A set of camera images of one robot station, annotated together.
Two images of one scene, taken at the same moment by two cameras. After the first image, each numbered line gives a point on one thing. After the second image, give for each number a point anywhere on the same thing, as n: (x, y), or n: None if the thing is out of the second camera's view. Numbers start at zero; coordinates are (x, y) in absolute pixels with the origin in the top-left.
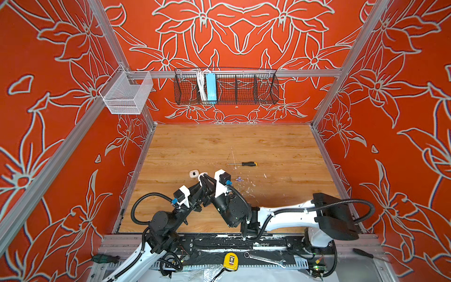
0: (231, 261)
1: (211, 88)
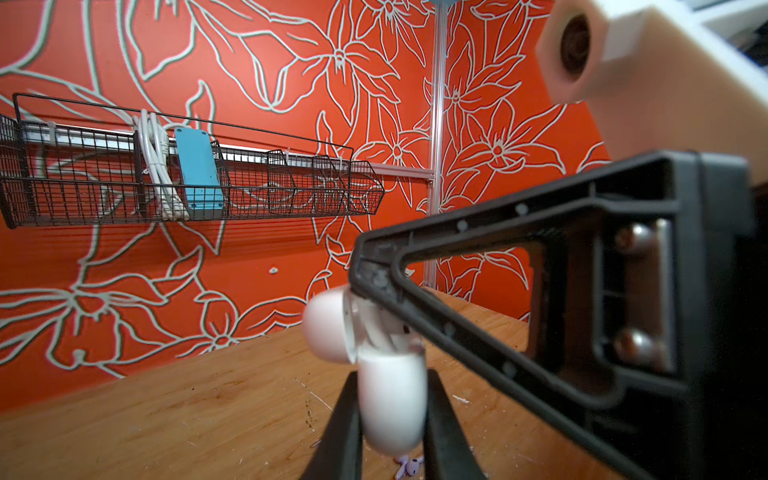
0: None
1: (199, 171)
